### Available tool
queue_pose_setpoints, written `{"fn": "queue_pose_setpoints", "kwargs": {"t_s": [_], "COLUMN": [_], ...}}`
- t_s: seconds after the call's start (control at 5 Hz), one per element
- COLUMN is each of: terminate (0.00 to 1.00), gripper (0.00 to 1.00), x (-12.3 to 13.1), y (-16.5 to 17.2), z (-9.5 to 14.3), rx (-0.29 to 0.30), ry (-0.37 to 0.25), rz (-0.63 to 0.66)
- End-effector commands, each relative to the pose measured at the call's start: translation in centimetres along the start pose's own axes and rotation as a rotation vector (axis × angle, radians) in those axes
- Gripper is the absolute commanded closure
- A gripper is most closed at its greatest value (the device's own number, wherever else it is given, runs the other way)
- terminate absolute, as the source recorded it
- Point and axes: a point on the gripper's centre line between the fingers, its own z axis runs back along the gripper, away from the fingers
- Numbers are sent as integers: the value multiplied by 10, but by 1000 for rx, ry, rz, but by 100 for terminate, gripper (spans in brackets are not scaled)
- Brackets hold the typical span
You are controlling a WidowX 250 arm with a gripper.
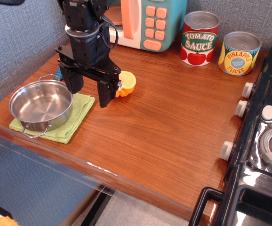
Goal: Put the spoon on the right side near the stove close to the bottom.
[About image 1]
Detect orange toy squash half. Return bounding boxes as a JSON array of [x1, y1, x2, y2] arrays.
[[115, 71, 136, 97]]

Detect orange object bottom left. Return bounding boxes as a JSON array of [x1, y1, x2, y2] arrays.
[[0, 216, 19, 226]]

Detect white stove knob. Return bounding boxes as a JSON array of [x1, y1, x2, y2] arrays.
[[235, 100, 248, 118], [242, 82, 254, 99], [220, 141, 234, 161]]

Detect teal toy microwave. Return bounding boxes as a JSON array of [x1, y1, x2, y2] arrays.
[[104, 0, 187, 52]]

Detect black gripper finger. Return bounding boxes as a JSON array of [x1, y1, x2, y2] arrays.
[[97, 80, 117, 108], [59, 63, 84, 94]]

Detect stainless steel pot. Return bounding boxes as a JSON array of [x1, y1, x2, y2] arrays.
[[8, 74, 74, 138]]

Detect white stove knob rear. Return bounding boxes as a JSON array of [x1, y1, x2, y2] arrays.
[[242, 82, 254, 99]]

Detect white stove knob middle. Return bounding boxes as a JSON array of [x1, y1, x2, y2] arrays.
[[235, 100, 248, 118]]

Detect blue handled metal scoop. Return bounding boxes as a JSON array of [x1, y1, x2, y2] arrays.
[[55, 67, 63, 81]]

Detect black toy stove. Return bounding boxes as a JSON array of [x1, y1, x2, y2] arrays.
[[189, 47, 272, 226]]

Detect tomato sauce can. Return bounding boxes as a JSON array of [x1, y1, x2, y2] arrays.
[[180, 11, 220, 66]]

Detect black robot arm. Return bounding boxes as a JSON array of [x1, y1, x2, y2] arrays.
[[56, 0, 121, 108]]

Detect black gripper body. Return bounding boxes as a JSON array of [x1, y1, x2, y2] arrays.
[[55, 35, 121, 89]]

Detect pineapple slices can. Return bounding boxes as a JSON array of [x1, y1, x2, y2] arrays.
[[218, 31, 262, 76]]

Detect white stove knob front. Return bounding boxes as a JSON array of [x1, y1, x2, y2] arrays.
[[220, 141, 234, 161]]

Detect green folded cloth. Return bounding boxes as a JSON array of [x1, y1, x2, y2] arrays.
[[9, 92, 96, 145]]

